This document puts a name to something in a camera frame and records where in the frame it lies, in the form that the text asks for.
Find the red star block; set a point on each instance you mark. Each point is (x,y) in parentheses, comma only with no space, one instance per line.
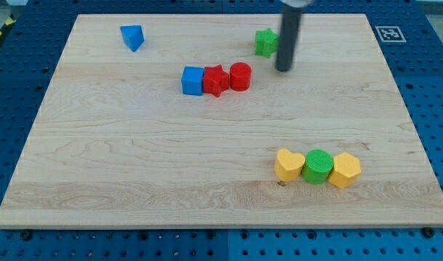
(215,80)

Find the yellow hexagon block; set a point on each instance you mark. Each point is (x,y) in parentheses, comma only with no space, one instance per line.
(346,170)

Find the light wooden board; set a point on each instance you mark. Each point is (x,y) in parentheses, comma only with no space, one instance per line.
(117,145)

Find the blue triangle block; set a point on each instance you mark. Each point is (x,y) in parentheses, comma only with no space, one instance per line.
(132,36)

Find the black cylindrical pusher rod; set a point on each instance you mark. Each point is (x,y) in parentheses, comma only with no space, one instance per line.
(289,31)

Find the white fiducial marker tag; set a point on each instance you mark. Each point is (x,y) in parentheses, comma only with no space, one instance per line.
(390,34)

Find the yellow heart block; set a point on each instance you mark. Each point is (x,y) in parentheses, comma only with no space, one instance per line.
(288,165)

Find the green star block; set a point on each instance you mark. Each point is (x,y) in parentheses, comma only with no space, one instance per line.
(265,43)

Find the silver rod mount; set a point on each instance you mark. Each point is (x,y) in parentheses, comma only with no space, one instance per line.
(297,3)

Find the blue cube block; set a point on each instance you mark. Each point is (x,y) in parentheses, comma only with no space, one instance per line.
(191,81)

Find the green cylinder block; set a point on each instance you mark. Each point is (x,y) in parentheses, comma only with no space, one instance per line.
(318,164)

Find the red cylinder block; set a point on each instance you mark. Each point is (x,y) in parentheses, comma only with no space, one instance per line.
(240,76)

